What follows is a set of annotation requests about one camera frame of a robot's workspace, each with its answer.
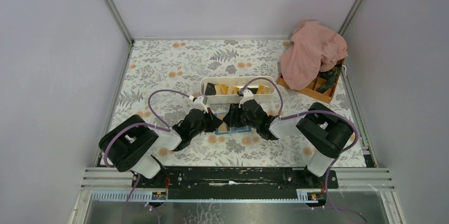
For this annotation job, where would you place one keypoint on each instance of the blue leather card holder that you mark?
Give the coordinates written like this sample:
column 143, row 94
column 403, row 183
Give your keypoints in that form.
column 224, row 129

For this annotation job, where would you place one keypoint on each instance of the orange wooden divided tray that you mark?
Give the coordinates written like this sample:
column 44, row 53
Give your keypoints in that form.
column 315, row 87

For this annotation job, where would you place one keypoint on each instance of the white oblong plastic bin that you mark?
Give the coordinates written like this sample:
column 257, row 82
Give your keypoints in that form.
column 236, row 85

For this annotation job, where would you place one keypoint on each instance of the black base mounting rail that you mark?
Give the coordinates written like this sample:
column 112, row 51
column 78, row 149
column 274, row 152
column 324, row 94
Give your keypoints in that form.
column 240, row 182

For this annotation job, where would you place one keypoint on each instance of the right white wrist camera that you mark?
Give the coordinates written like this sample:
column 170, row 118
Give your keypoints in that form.
column 247, row 96

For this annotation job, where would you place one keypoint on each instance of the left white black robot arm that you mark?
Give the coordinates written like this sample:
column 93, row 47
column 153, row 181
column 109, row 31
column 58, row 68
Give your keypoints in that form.
column 127, row 146

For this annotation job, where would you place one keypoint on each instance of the pink crumpled cloth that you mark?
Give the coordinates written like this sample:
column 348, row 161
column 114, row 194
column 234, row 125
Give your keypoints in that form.
column 315, row 48

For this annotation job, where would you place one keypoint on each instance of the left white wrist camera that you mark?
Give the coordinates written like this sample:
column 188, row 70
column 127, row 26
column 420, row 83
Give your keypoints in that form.
column 199, row 103

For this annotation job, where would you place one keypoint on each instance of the white slotted cable duct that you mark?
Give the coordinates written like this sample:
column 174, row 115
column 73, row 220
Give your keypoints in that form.
column 160, row 196

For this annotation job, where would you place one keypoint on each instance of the tan credit card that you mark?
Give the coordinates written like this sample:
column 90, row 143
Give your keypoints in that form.
column 221, row 89

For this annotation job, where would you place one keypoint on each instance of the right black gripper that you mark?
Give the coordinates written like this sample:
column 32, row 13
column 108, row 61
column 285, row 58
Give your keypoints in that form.
column 233, row 115

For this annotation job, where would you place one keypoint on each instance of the floral patterned table mat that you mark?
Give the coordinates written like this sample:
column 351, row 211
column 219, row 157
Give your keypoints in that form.
column 160, row 72

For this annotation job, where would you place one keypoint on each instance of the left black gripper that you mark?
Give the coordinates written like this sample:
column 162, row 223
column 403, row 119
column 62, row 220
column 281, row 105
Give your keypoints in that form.
column 214, row 122

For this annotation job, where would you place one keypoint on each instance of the green camouflage item in tray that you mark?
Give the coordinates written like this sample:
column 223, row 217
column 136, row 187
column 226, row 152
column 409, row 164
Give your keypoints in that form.
column 330, row 78

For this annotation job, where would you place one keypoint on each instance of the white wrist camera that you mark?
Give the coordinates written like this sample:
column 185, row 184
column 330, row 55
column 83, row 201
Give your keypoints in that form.
column 247, row 96
column 199, row 103

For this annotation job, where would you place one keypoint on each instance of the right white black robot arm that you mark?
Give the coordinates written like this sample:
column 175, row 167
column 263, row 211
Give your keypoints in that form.
column 326, row 130

